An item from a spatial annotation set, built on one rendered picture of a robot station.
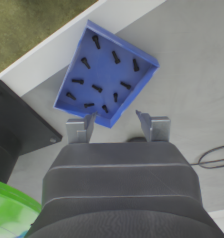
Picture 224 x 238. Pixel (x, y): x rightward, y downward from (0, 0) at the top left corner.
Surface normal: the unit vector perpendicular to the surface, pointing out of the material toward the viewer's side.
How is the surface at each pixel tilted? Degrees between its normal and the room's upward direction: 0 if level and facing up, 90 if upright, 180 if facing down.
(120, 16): 0
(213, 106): 0
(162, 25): 0
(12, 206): 25
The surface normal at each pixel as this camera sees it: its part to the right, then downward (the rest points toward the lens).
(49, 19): 0.00, 0.70
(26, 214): 0.41, 0.58
